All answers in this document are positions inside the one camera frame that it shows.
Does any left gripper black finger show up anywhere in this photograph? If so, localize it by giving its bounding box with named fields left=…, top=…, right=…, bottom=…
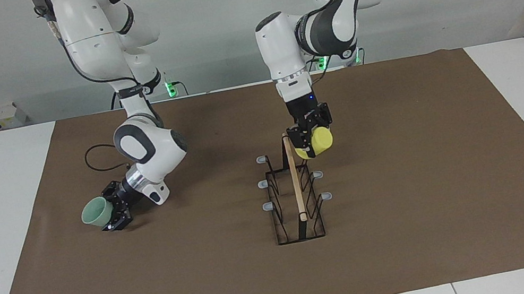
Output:
left=306, top=101, right=335, bottom=133
left=287, top=123, right=316, bottom=162

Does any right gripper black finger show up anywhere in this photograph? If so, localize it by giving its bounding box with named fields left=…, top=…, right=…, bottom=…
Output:
left=99, top=179, right=123, bottom=201
left=98, top=205, right=135, bottom=234

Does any yellow plastic cup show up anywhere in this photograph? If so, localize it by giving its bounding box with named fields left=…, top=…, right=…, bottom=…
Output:
left=291, top=125, right=337, bottom=162

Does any green plastic cup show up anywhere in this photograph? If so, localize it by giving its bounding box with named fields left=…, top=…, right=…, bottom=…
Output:
left=79, top=194, right=118, bottom=232

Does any brown table mat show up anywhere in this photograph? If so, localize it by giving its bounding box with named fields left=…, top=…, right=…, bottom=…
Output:
left=0, top=35, right=524, bottom=294

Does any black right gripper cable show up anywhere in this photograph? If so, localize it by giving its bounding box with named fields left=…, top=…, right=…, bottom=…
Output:
left=33, top=0, right=134, bottom=180

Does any black wire cup rack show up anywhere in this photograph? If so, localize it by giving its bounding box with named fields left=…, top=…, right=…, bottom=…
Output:
left=250, top=126, right=340, bottom=247

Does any black right arm base cable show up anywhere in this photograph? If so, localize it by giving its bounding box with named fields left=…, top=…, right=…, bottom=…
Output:
left=166, top=77, right=189, bottom=99

